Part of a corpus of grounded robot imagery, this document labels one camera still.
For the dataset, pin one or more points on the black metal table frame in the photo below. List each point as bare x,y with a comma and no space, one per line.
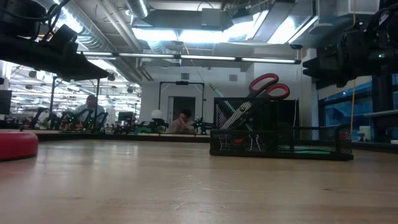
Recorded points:
124,137

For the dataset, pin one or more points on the black binder clip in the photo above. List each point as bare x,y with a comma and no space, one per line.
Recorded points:
255,143

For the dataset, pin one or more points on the teal pencil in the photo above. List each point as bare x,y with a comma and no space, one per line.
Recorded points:
216,91

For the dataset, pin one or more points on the red desk lamp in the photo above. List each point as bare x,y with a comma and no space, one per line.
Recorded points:
15,145

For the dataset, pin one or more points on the black background box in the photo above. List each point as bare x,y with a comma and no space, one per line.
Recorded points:
289,112

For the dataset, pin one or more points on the long ceiling light bar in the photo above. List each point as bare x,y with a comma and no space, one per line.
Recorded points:
205,58

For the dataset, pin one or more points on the black mesh desk organizer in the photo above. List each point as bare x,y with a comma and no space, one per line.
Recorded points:
273,140

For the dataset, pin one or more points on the black vertical post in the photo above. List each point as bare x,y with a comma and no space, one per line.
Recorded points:
382,109

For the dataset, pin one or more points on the black background gantry frame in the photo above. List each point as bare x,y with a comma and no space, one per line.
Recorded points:
97,99
182,82

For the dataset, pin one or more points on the person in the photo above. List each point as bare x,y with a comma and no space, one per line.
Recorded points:
91,113
185,123

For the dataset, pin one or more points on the white globe lamp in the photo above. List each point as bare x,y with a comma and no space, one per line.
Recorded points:
157,115

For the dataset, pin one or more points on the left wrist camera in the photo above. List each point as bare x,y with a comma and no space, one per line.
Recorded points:
63,39

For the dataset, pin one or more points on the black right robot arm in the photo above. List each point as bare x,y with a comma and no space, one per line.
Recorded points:
388,15

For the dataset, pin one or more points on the dark monitor screen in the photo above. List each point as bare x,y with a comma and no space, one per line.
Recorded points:
126,117
5,102

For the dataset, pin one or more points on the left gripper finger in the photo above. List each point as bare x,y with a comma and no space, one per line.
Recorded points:
84,70

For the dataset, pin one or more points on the red and black scissors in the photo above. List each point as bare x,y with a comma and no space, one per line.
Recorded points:
256,94

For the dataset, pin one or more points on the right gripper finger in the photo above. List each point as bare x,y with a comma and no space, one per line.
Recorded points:
329,65

